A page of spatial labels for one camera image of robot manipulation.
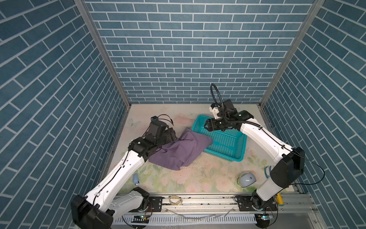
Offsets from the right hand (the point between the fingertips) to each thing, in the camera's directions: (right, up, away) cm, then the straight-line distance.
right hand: (207, 124), depth 82 cm
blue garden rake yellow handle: (+37, -40, -8) cm, 55 cm away
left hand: (-20, -5, -5) cm, 22 cm away
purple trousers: (-19, -18, +1) cm, 26 cm away
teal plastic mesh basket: (+18, -15, +15) cm, 28 cm away
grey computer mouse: (+20, -29, -7) cm, 36 cm away
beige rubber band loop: (-16, -41, -8) cm, 45 cm away
